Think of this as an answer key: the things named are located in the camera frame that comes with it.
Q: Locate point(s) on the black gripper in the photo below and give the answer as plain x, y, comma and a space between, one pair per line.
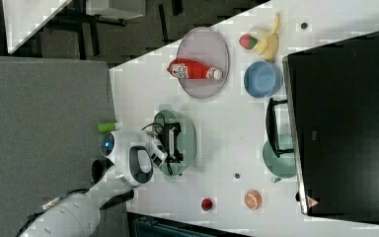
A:
169, 138

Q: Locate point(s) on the green plastic strainer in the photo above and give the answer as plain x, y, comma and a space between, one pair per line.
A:
187, 143

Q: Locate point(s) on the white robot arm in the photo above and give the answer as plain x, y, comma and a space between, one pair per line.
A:
134, 155

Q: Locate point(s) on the red ketchup bottle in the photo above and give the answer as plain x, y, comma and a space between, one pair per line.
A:
183, 68

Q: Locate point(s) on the red strawberry toy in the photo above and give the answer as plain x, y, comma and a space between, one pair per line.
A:
206, 204

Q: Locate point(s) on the grey round plate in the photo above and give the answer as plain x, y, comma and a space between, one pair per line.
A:
207, 47

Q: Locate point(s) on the orange slice toy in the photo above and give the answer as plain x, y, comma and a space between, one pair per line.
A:
253, 200

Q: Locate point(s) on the blue bowl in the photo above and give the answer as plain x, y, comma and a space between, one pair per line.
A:
262, 79

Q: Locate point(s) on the green mug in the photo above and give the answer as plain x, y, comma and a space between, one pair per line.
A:
282, 166

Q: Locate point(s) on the red green toy apple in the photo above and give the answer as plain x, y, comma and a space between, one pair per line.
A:
247, 41

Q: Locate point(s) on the peeled banana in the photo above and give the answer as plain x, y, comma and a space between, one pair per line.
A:
267, 46

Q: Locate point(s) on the black toaster oven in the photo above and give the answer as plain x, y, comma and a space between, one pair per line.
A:
333, 102

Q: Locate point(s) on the white side table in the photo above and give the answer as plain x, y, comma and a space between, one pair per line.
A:
23, 18

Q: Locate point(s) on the black oven door handle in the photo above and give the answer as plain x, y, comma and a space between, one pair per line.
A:
271, 128

